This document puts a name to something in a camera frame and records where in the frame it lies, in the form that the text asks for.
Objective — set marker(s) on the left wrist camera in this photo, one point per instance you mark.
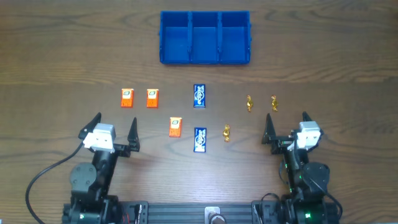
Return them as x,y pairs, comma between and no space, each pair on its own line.
100,137

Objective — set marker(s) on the orange candy box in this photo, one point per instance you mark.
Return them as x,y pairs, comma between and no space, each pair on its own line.
127,99
152,99
175,128

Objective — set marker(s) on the blue candy pack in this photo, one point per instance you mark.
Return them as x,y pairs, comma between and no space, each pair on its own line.
199,96
200,140

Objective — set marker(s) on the mounting rail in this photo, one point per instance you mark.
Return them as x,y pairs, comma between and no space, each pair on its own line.
180,213

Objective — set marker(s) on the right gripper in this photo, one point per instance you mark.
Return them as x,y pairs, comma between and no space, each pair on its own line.
281,143

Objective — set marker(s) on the blue tray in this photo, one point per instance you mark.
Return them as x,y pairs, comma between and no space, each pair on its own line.
204,46

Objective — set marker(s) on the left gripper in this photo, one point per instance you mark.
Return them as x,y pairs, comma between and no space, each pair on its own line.
122,150

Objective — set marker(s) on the gold candy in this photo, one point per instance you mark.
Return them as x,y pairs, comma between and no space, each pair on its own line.
274,103
249,103
226,133

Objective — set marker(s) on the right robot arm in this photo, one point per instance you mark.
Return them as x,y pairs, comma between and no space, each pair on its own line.
315,177

